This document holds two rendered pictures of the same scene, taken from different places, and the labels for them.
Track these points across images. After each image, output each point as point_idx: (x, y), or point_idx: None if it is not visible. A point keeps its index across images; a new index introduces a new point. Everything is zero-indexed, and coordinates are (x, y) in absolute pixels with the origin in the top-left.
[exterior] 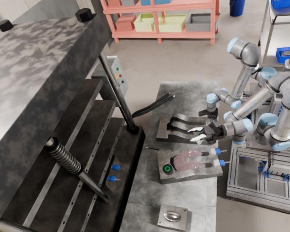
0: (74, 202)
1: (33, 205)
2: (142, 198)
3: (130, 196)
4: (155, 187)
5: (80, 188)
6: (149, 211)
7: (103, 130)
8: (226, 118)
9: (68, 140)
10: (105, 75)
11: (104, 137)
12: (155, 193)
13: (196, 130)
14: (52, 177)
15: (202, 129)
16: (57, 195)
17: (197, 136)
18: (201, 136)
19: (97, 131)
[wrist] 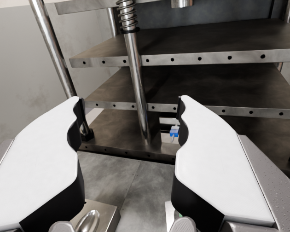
0: (107, 66)
1: (71, 1)
2: (143, 180)
3: (149, 164)
4: (161, 204)
5: (123, 64)
6: (118, 192)
7: (231, 57)
8: None
9: None
10: None
11: (240, 95)
12: (148, 203)
13: (188, 134)
14: (106, 2)
15: (222, 229)
16: (116, 50)
17: (64, 124)
18: (42, 163)
19: (223, 49)
